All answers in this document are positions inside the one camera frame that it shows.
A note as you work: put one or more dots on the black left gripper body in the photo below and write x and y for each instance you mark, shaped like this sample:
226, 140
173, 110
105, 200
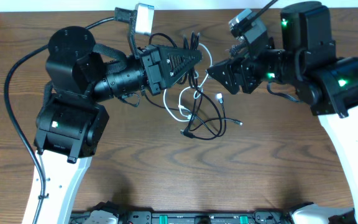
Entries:
151, 70

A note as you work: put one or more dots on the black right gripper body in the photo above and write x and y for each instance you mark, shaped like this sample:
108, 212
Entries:
253, 72

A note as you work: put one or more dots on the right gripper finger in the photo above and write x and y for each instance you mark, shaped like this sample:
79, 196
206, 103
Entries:
222, 73
240, 50

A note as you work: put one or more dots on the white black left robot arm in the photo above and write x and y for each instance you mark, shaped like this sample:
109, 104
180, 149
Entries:
72, 120

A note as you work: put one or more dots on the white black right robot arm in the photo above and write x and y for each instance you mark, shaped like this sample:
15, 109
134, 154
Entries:
322, 80

